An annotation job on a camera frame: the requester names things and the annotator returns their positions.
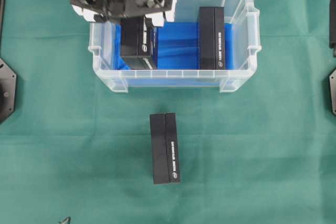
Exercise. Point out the black box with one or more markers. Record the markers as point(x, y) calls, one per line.
point(138, 44)
point(165, 152)
point(211, 38)

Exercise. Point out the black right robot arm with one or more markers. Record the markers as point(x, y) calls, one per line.
point(332, 26)

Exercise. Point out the clear plastic storage case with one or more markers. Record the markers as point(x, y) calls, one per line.
point(241, 14)

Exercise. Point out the blue plastic liner sheet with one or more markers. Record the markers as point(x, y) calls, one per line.
point(177, 47)

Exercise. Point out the green table cloth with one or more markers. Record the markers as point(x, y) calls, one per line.
point(73, 148)

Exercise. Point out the small dark clip bottom edge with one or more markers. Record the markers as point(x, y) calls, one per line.
point(67, 220)

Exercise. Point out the black frame rail left edge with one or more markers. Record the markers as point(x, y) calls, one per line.
point(2, 6)

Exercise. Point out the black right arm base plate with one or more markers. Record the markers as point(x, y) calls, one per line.
point(332, 85)

